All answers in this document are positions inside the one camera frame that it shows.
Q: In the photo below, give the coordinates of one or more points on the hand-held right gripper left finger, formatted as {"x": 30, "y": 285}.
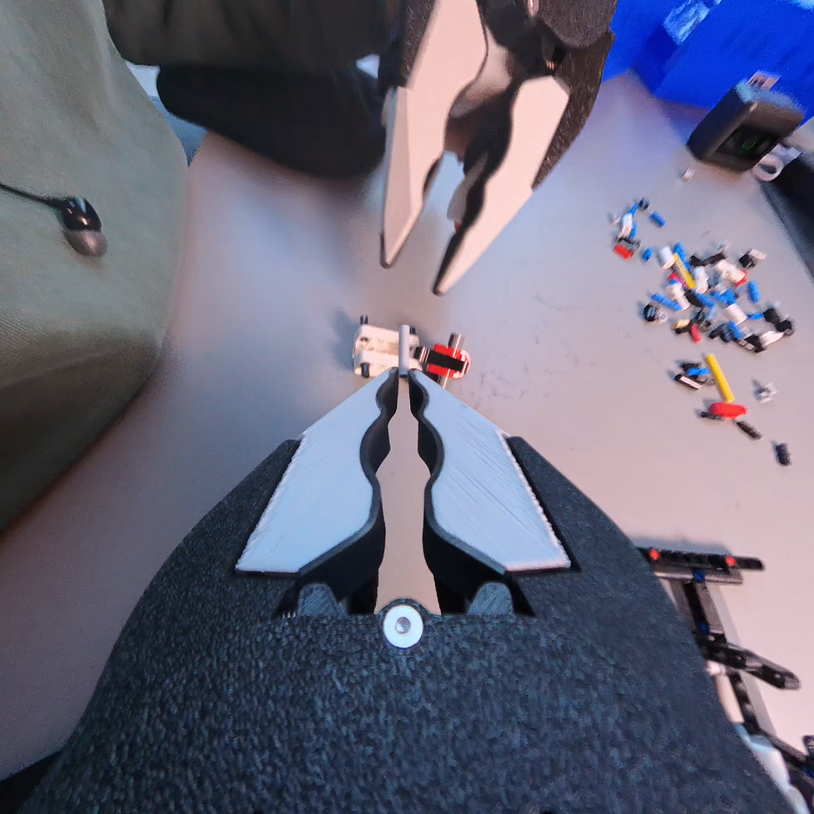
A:
{"x": 318, "y": 503}

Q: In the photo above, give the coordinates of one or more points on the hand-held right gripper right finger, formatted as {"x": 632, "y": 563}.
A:
{"x": 490, "y": 503}

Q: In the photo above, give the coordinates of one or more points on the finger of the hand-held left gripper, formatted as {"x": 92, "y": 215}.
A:
{"x": 413, "y": 127}
{"x": 515, "y": 165}

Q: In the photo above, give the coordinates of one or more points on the red toy brick piece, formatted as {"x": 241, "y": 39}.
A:
{"x": 445, "y": 361}

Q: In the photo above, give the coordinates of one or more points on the white toy brick piece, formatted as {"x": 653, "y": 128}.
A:
{"x": 375, "y": 346}

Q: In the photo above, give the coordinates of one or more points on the small grey pin piece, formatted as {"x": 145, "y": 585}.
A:
{"x": 405, "y": 346}

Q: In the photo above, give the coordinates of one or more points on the pile of small toy bricks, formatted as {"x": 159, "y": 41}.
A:
{"x": 712, "y": 305}

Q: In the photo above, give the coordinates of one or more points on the grey desk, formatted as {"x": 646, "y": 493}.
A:
{"x": 229, "y": 382}

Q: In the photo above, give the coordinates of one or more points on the black device with green screen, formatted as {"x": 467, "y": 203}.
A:
{"x": 744, "y": 127}

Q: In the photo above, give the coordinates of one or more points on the toy vehicle chassis build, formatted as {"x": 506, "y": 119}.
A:
{"x": 725, "y": 623}

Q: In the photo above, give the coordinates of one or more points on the small black connector piece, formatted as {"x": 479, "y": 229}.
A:
{"x": 782, "y": 453}

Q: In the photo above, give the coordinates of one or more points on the green sweatshirt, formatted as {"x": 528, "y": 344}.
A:
{"x": 76, "y": 280}

